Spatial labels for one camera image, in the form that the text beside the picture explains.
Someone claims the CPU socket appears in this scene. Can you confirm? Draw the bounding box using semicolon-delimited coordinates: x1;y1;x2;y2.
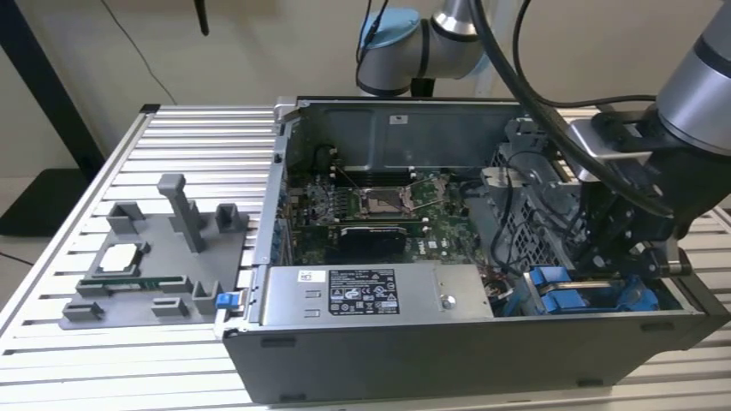
356;186;416;217

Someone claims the metal socket cover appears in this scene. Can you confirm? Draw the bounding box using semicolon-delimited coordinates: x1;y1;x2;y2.
408;177;451;211

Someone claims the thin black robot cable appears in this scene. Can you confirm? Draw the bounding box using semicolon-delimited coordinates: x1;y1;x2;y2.
511;0;663;109

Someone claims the silver CPU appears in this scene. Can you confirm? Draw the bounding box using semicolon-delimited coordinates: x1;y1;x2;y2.
98;244;143;273

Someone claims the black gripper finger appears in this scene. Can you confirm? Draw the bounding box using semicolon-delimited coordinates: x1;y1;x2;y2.
631;238;693;282
574;183;639;279

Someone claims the black stand with base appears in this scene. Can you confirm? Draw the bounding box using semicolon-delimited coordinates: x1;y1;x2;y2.
0;0;110;237

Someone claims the grey parts rack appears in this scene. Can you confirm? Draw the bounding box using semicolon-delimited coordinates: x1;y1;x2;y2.
60;173;252;331

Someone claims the thin black wall cable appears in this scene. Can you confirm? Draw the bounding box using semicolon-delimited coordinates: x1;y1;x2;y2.
100;0;178;106

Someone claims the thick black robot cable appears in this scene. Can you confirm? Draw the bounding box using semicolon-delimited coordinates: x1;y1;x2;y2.
465;0;679;218

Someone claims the green RAM stick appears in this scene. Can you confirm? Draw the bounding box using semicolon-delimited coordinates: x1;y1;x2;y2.
83;277;187;290

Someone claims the green motherboard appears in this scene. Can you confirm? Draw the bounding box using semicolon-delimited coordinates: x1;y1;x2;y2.
279;170;493;266

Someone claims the open dark PC case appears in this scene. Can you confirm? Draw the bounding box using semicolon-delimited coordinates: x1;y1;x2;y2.
214;94;731;406

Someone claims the black antenna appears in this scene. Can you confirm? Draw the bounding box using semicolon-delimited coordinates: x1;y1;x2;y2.
192;0;211;36

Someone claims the black RAM slots block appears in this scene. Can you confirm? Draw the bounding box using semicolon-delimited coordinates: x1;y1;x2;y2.
330;168;418;189

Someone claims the grey metal disk bay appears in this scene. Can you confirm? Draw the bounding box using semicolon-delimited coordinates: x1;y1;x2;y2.
467;115;687;320

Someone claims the thin locking lever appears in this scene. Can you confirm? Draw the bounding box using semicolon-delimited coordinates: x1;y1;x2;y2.
332;165;362;193

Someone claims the silver power supply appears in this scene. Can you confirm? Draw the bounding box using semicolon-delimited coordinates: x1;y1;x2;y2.
259;264;497;325

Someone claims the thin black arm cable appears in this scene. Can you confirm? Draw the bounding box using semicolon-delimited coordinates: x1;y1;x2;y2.
356;0;394;52

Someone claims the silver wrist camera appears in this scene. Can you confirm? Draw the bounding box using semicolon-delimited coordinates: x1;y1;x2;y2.
569;117;655;184

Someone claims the thin black case cable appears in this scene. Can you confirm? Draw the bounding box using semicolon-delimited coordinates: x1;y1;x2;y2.
489;149;553;275

